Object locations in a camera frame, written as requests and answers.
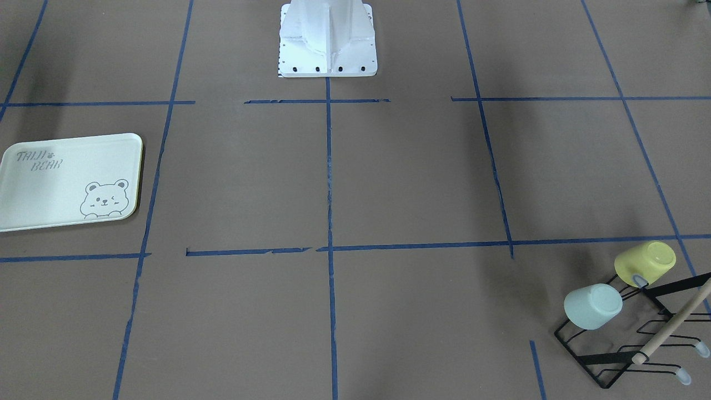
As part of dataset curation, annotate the pale green cup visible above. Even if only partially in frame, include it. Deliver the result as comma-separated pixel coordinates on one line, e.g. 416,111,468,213
563,283,624,330

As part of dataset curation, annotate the cream bear print tray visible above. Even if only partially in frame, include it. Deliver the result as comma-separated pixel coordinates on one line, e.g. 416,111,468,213
1,133,144,232

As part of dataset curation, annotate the yellow cup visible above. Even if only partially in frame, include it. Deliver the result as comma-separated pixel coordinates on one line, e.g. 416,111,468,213
614,241,677,288

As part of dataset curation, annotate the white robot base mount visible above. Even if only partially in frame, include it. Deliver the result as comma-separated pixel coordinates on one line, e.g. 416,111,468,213
278,1,378,78

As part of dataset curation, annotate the black wire cup rack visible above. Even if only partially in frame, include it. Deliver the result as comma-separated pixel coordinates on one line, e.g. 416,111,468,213
553,273,709,389

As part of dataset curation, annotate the wooden rack handle rod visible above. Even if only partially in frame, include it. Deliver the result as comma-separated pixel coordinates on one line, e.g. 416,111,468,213
632,273,710,365

